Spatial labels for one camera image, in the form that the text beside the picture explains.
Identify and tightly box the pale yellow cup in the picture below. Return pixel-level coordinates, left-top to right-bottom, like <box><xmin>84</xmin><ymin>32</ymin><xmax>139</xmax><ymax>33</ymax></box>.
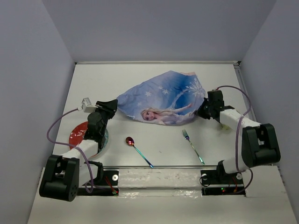
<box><xmin>221</xmin><ymin>124</ymin><xmax>231</xmax><ymax>130</ymax></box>

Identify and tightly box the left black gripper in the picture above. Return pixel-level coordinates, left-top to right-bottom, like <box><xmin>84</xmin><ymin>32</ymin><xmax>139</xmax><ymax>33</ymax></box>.
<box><xmin>91</xmin><ymin>99</ymin><xmax>117</xmax><ymax>135</ymax></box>

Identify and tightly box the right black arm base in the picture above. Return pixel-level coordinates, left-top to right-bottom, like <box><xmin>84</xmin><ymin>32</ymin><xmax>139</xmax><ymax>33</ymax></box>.
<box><xmin>199</xmin><ymin>169</ymin><xmax>245</xmax><ymax>196</ymax></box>

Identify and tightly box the iridescent fork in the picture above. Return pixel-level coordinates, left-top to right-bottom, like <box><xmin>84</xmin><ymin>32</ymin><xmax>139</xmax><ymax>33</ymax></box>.
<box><xmin>182</xmin><ymin>129</ymin><xmax>205</xmax><ymax>165</ymax></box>

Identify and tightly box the red and teal plate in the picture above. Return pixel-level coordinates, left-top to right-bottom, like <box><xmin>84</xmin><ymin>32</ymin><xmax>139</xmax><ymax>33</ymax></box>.
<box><xmin>69</xmin><ymin>121</ymin><xmax>109</xmax><ymax>158</ymax></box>

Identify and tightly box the blue princess placemat cloth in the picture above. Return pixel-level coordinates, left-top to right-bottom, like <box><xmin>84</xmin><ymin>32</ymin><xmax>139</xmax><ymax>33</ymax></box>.
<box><xmin>117</xmin><ymin>70</ymin><xmax>206</xmax><ymax>126</ymax></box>

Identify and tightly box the purple cable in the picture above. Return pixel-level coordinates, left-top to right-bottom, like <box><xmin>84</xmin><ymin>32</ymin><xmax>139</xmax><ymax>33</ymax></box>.
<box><xmin>47</xmin><ymin>108</ymin><xmax>117</xmax><ymax>194</ymax></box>
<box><xmin>216</xmin><ymin>85</ymin><xmax>254</xmax><ymax>194</ymax></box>

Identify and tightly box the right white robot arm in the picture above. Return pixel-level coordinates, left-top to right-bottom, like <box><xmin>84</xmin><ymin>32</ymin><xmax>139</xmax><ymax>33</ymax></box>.
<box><xmin>197</xmin><ymin>90</ymin><xmax>281</xmax><ymax>183</ymax></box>

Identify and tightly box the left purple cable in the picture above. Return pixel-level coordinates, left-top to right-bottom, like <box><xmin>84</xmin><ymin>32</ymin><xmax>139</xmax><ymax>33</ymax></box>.
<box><xmin>47</xmin><ymin>108</ymin><xmax>117</xmax><ymax>194</ymax></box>

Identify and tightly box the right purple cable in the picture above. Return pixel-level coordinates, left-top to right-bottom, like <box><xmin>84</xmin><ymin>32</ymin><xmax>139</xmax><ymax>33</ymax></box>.
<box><xmin>216</xmin><ymin>85</ymin><xmax>254</xmax><ymax>194</ymax></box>

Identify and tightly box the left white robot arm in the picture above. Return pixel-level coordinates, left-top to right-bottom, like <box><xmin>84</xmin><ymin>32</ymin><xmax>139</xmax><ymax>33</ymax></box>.
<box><xmin>39</xmin><ymin>98</ymin><xmax>118</xmax><ymax>202</ymax></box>

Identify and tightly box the iridescent spoon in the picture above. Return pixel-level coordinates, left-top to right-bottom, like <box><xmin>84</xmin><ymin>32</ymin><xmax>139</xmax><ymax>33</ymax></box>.
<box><xmin>125</xmin><ymin>137</ymin><xmax>154</xmax><ymax>168</ymax></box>

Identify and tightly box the white foam strip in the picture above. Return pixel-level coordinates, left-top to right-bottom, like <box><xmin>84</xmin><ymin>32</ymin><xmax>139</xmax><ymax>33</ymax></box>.
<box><xmin>118</xmin><ymin>168</ymin><xmax>201</xmax><ymax>189</ymax></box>

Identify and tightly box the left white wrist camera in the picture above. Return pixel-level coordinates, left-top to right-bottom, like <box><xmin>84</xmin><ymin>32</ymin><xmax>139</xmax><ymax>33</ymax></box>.
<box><xmin>77</xmin><ymin>98</ymin><xmax>97</xmax><ymax>113</ymax></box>

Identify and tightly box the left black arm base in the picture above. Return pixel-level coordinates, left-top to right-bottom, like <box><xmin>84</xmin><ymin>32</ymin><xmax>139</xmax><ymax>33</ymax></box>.
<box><xmin>77</xmin><ymin>169</ymin><xmax>119</xmax><ymax>196</ymax></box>

